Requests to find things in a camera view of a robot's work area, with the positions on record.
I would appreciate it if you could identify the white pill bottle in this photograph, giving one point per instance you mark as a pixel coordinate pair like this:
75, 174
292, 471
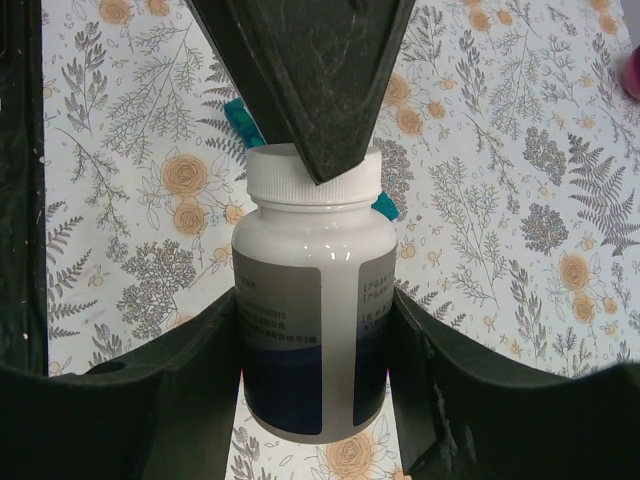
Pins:
314, 289

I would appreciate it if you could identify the purple onion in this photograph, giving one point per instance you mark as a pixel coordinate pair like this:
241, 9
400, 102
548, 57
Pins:
631, 75

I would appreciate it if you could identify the floral table mat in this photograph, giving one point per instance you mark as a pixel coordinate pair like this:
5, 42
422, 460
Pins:
509, 148

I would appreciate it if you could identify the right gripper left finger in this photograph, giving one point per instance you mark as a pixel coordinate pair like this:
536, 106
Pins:
162, 411

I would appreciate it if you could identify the teal pill organizer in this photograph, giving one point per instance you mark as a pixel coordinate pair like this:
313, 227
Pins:
244, 125

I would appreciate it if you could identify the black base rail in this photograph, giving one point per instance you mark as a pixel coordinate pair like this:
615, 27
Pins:
24, 343

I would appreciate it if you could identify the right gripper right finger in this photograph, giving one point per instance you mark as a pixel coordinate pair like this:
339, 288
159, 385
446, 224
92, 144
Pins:
463, 411

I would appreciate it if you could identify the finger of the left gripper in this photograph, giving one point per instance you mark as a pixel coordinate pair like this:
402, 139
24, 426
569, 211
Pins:
311, 72

